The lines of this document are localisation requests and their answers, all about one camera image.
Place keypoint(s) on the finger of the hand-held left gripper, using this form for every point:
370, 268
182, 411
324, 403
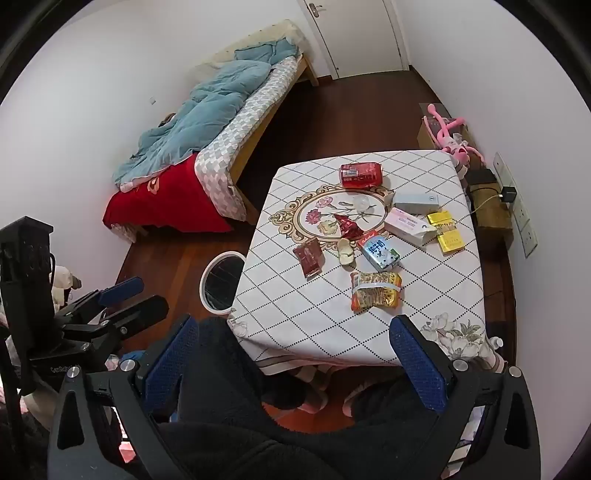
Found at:
143, 311
121, 288

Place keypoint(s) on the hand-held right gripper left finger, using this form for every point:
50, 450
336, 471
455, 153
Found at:
171, 364

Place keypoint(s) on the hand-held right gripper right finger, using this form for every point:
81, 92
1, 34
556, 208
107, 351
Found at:
418, 364

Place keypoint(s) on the white round trash bin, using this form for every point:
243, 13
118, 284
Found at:
203, 286

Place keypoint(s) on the orange noodle packet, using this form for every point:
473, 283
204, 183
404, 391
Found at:
375, 290

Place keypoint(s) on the small beige wrapper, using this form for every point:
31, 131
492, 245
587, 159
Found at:
345, 253

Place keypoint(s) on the pink white carton box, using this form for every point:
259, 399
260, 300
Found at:
408, 227

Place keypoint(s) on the dark red snack packet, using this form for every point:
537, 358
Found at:
308, 258

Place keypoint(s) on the red foil wrapper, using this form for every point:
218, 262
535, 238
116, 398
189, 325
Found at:
348, 226

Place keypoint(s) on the clear plastic cup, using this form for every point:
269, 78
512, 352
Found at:
362, 204

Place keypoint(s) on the white fluffy cloth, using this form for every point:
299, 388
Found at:
63, 281

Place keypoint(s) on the black bin liner bag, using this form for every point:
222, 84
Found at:
224, 281

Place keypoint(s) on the blue milk carton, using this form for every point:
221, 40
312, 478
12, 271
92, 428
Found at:
381, 254

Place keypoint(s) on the white diamond pattern tablecloth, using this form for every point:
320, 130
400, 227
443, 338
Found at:
300, 314

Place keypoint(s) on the small red packet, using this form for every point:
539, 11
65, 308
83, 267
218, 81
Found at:
364, 239

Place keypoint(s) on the grey white carton box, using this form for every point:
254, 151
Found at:
415, 202

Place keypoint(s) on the wooden stool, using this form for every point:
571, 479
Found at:
491, 217

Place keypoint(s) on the light blue quilt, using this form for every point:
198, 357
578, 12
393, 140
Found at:
203, 115

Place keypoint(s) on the black plug charger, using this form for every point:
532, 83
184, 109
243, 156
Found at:
509, 194

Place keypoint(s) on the red soda can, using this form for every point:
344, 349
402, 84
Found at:
362, 175

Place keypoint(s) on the checked bed sheet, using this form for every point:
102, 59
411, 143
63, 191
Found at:
258, 108

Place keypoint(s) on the pink plush toy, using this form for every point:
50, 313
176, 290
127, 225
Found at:
450, 138

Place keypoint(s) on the brown cardboard box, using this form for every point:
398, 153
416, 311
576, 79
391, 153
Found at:
425, 134

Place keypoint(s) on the cream pillow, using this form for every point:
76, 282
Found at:
272, 37

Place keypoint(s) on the white door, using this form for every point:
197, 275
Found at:
355, 32

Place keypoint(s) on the wall socket panel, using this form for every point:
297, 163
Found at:
521, 217

